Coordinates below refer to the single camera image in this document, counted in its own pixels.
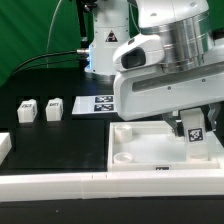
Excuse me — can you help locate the white left fence piece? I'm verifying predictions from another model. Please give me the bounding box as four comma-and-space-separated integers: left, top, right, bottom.
0, 132, 12, 165

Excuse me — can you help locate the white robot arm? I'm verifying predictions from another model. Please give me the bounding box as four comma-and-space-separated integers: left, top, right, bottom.
85, 0, 224, 130

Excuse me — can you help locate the white marker board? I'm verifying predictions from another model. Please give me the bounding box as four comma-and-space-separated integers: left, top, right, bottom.
72, 95, 117, 115

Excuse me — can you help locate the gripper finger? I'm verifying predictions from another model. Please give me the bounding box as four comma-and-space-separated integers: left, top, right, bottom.
207, 103, 221, 131
162, 112, 181, 136

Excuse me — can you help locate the green backdrop curtain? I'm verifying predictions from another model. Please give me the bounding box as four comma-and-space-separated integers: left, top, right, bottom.
0, 0, 224, 87

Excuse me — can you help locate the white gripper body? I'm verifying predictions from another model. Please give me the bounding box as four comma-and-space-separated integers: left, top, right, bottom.
113, 34, 224, 120

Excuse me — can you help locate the white square table top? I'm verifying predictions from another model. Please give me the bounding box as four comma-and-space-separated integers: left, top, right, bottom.
107, 121, 224, 172

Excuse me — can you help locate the white front fence rail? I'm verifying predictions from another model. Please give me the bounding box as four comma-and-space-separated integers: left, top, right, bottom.
0, 169, 224, 203

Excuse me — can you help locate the black camera pole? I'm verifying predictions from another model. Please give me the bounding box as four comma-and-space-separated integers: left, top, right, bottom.
74, 0, 98, 69

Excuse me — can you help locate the black cable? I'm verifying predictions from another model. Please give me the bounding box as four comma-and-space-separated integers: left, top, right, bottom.
11, 49, 91, 77

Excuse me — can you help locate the thin grey cable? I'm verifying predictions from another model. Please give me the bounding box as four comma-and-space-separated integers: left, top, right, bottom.
45, 0, 64, 69

